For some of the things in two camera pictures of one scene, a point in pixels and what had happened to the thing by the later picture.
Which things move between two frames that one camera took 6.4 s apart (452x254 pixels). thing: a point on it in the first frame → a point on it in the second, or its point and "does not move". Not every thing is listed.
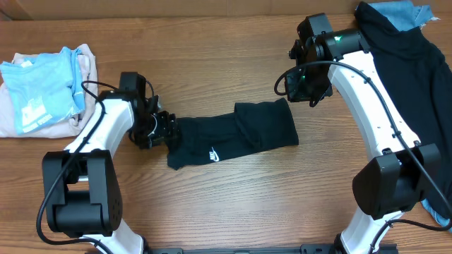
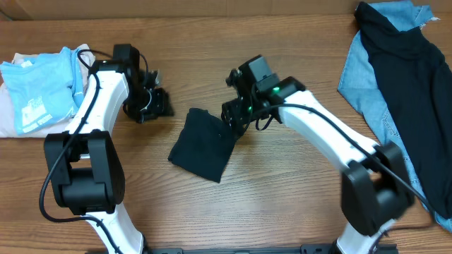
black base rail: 304,249 does not move
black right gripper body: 311,85 → 241,113
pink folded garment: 69,128 does not move
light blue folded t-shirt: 48,88 does not move
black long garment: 418,75 does not move
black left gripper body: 154,129 → 146,105
